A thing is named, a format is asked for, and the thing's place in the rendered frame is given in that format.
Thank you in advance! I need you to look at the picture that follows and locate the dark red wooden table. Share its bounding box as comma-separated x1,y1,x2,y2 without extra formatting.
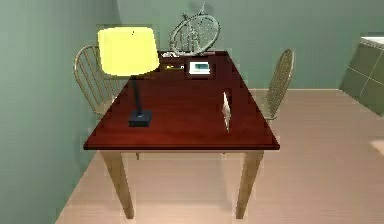
83,49,281,220

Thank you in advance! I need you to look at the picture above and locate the pale thin upright card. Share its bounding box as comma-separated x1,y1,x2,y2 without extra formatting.
221,91,232,134

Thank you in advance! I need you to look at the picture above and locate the white square box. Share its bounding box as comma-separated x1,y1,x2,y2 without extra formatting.
188,60,212,76

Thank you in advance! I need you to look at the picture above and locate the yellow shade table lamp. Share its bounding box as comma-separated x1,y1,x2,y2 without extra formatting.
96,26,161,128

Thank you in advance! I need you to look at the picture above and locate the green tiled counter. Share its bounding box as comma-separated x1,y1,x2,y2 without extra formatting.
338,32,384,118

